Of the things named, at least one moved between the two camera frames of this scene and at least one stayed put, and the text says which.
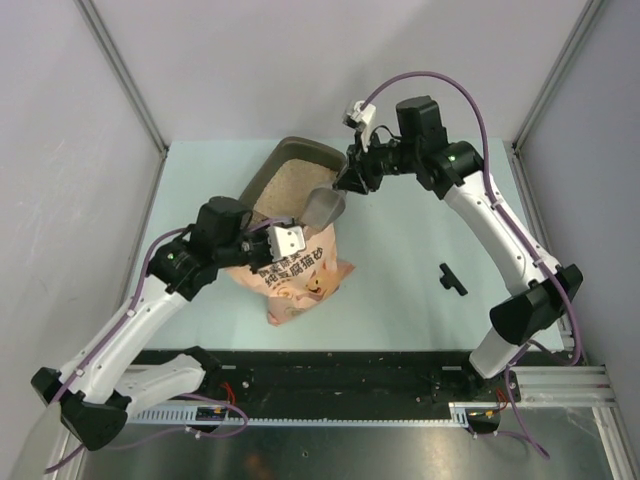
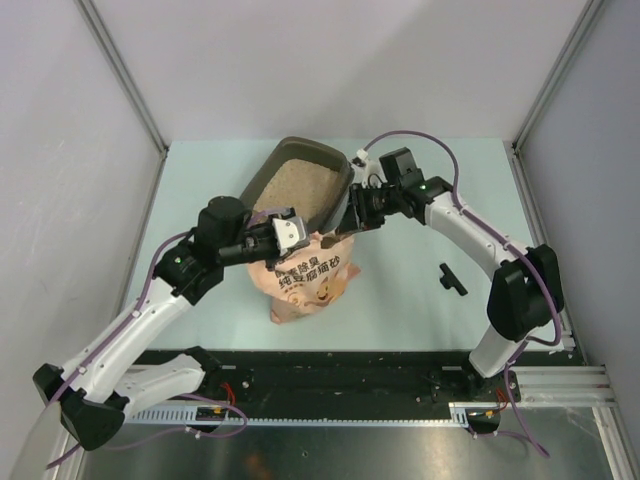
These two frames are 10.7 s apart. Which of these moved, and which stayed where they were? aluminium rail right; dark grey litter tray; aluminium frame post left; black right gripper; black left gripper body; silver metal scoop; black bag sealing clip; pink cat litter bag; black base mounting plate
Moved: black right gripper; silver metal scoop; pink cat litter bag
Stayed: black bag sealing clip; aluminium rail right; black left gripper body; dark grey litter tray; aluminium frame post left; black base mounting plate
